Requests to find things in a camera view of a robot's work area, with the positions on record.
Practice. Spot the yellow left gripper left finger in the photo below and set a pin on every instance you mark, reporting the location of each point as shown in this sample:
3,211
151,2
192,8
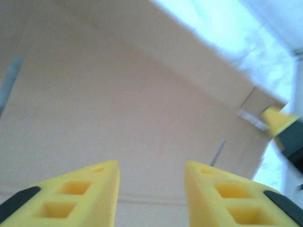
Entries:
71,203

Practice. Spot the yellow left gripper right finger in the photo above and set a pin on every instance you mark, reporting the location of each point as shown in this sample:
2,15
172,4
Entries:
227,203

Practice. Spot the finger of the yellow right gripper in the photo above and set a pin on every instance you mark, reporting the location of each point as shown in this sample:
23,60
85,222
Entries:
277,120

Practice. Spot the brown cardboard paper box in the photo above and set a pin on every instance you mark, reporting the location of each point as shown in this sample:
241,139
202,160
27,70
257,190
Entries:
118,82

